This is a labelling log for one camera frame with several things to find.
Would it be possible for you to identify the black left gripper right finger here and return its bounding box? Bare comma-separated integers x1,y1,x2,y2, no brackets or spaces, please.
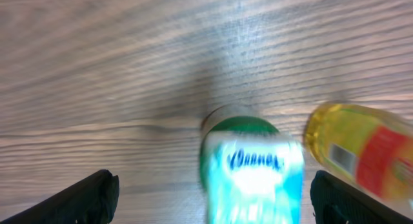
310,170,410,224

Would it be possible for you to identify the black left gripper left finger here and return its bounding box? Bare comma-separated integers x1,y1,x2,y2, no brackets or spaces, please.
1,169,119,224

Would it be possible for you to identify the yellow oil bottle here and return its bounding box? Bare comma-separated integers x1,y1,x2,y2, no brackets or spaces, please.
303,103,412,218

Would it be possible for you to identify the teal tissue pack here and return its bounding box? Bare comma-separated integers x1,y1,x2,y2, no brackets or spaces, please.
201,131,305,224

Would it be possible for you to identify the green lidded cup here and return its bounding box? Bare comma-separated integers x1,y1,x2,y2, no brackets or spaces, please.
199,105,279,191

